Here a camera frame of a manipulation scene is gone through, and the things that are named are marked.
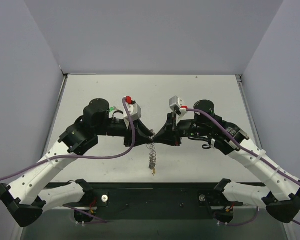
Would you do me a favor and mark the metal disc with keyrings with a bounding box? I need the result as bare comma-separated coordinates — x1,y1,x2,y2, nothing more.
147,142,157,177

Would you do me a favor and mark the green tagged key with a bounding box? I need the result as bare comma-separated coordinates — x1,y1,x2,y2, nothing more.
109,107,122,113

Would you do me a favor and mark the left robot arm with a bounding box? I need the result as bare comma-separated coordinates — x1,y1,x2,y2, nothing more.
0,96,154,228

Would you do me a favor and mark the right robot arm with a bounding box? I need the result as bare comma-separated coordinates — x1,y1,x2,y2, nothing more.
153,96,300,224

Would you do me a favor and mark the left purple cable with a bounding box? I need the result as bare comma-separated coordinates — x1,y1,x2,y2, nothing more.
0,97,136,201

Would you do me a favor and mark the purple cable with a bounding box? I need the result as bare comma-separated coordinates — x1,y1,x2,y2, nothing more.
187,107,300,230
0,97,136,201

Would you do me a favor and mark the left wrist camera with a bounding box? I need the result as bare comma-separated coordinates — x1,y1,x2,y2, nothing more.
123,96,142,128

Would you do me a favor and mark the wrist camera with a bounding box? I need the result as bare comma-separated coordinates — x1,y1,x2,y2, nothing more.
169,95,188,116
123,96,142,128

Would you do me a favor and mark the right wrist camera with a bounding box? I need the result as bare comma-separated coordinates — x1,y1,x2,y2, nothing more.
169,95,188,116

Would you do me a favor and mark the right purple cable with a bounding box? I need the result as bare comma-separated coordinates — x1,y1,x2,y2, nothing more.
187,107,300,230

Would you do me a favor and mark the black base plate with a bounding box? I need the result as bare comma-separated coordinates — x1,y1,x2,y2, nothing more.
47,182,245,221

